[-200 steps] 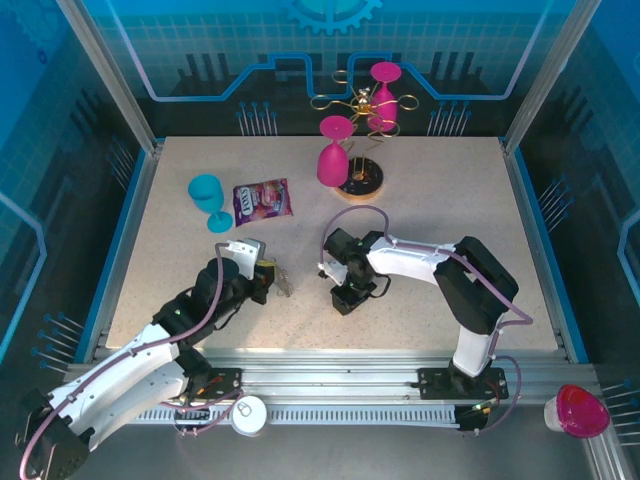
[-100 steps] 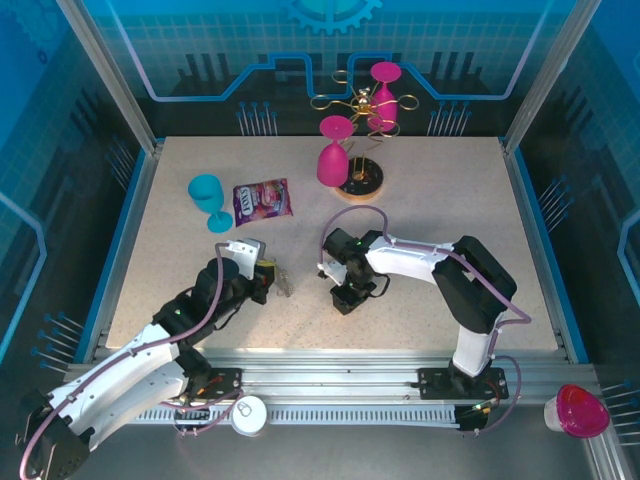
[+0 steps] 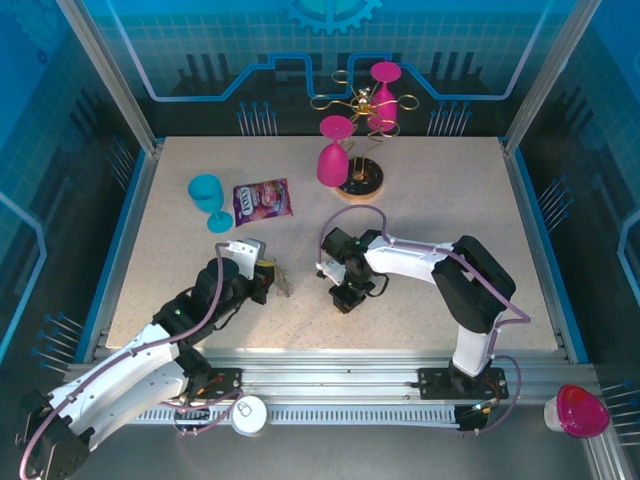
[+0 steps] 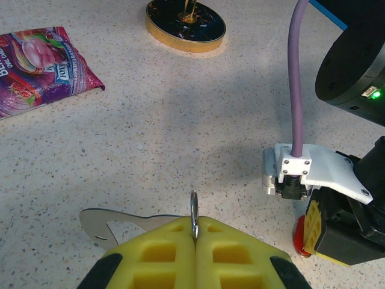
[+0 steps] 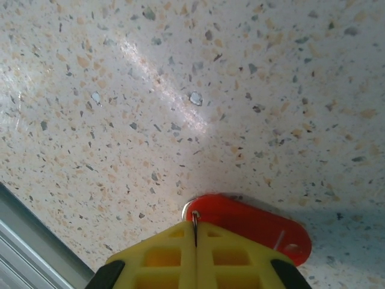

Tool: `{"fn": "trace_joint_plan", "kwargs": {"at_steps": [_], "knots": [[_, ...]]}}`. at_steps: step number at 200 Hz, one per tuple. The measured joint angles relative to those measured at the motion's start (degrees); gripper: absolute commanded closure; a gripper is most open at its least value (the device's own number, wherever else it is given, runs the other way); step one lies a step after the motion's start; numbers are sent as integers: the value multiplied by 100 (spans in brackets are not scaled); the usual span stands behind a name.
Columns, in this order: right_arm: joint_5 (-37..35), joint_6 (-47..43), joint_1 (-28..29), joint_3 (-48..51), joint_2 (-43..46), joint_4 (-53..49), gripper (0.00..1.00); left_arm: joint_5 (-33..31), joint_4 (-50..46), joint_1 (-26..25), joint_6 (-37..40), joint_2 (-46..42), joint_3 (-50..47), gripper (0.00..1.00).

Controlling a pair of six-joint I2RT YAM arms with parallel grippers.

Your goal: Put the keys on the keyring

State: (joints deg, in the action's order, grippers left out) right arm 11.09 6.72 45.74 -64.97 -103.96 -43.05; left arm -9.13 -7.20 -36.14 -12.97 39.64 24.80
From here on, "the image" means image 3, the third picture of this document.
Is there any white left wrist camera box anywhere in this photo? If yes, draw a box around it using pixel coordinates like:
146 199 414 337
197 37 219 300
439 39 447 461
223 238 267 280

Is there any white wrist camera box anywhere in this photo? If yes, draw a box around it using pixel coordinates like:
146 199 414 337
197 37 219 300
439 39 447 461
314 260 347 287
223 238 267 280

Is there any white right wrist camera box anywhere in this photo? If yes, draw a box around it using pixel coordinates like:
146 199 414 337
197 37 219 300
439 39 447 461
314 260 347 287

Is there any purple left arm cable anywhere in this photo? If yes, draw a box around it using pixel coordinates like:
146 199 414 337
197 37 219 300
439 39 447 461
18 242 246 479

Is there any slotted grey cable tray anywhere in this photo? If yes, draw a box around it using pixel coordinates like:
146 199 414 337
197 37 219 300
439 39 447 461
129 405 459 426

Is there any gold wire glass rack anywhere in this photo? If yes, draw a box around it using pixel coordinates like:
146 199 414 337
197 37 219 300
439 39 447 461
309 69 419 205

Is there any pink plastic goblet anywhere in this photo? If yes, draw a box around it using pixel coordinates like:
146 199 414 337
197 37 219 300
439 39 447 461
370 61 402 132
316 115 356 188

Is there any white round cap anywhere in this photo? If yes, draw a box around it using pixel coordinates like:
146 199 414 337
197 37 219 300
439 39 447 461
230 394 269 437

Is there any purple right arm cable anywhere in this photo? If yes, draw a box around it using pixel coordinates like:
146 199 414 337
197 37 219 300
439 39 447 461
315 204 531 436

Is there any white cup with pink lid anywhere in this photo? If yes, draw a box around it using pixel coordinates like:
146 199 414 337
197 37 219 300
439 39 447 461
543 383 611 440

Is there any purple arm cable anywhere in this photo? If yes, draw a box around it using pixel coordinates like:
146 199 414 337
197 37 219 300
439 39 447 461
18 242 246 479
315 204 531 436

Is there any blue plastic goblet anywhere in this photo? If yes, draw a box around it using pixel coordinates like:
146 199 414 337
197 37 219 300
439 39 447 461
187 173 235 235

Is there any aluminium frame post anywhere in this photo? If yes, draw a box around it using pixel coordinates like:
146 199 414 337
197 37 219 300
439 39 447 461
54 0 164 154
502 0 604 154

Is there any aluminium frame rail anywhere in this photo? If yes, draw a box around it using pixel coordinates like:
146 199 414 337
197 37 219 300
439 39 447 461
64 347 596 409

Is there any grey metal keyring plate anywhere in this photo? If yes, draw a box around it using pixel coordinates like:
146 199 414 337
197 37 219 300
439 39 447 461
273 268 294 300

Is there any purple snack bag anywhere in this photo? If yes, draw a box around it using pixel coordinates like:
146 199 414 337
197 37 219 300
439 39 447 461
232 177 295 229

